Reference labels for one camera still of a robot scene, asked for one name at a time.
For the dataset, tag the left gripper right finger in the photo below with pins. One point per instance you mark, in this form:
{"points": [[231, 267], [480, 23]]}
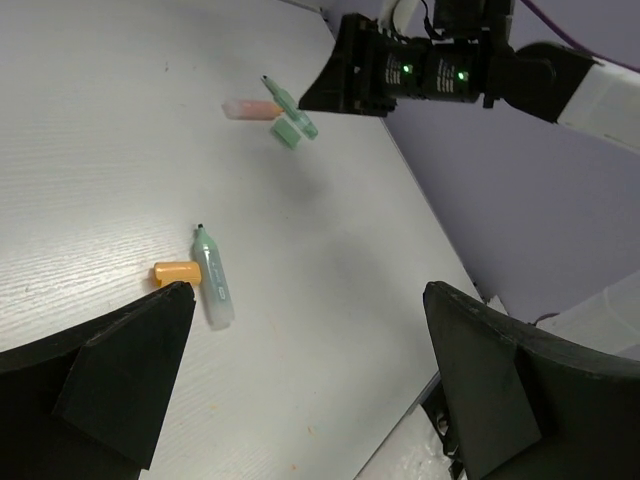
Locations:
{"points": [[511, 401]]}

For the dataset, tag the yellow highlighter cap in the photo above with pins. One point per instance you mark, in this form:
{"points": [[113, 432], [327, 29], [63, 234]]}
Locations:
{"points": [[165, 273]]}

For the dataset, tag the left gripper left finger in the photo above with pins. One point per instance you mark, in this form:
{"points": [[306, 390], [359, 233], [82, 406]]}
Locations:
{"points": [[89, 402]]}

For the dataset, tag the green marker cap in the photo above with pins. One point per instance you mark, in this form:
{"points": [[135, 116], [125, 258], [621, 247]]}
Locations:
{"points": [[285, 133]]}

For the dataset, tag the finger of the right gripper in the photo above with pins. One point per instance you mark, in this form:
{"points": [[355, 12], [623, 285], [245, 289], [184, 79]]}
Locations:
{"points": [[334, 90]]}

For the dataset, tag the light green highlighter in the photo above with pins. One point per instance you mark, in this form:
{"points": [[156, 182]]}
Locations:
{"points": [[216, 298]]}

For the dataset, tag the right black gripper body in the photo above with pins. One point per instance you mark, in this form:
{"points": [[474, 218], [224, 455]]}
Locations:
{"points": [[451, 63]]}

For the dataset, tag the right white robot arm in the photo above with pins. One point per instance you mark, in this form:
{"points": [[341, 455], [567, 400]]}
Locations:
{"points": [[567, 85]]}

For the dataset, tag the dark green marker pen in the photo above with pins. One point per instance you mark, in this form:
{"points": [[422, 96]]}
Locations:
{"points": [[290, 106]]}

